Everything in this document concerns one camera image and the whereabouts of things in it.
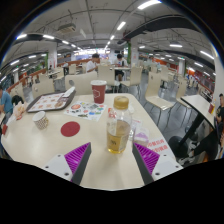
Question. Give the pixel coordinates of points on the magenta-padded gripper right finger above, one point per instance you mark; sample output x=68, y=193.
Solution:
x=161, y=166

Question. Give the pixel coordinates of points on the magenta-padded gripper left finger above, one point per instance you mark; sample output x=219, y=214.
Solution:
x=63, y=166

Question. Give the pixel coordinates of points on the clear bottle with yellow cap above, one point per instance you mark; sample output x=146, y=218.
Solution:
x=118, y=133

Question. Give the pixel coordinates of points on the white table notice sticker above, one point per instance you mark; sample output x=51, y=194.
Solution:
x=157, y=146

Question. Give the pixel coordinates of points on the clear plastic packet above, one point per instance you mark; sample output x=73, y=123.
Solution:
x=141, y=137

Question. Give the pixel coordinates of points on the flat round red coaster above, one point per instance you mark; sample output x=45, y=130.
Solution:
x=70, y=129

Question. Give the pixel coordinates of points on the white patterned mug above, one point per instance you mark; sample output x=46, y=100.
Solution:
x=41, y=120

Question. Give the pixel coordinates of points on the colourful sticker sheet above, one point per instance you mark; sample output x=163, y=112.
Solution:
x=85, y=111

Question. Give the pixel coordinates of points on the brown fried food piece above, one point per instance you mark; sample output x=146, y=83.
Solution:
x=59, y=104

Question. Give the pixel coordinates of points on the printed paper tray liner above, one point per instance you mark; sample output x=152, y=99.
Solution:
x=46, y=102

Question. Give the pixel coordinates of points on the dark brown food tray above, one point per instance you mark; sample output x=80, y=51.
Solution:
x=30, y=108

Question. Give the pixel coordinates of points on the food wrapper with fries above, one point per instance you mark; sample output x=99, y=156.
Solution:
x=19, y=110

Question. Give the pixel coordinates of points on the beige dining table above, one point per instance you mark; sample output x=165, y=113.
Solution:
x=198, y=105

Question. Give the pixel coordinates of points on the crumpled white napkin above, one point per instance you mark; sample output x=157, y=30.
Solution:
x=69, y=92

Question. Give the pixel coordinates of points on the beige chair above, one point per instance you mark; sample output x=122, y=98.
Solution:
x=155, y=90
x=43, y=88
x=81, y=83

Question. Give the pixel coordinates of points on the black backpack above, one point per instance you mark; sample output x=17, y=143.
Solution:
x=17, y=100

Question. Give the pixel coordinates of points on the red paper cup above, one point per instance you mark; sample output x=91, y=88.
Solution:
x=99, y=92

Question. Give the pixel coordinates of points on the ceiling air conditioner unit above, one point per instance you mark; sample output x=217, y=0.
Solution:
x=66, y=27

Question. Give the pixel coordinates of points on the ceiling lights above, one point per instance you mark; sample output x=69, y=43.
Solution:
x=148, y=4

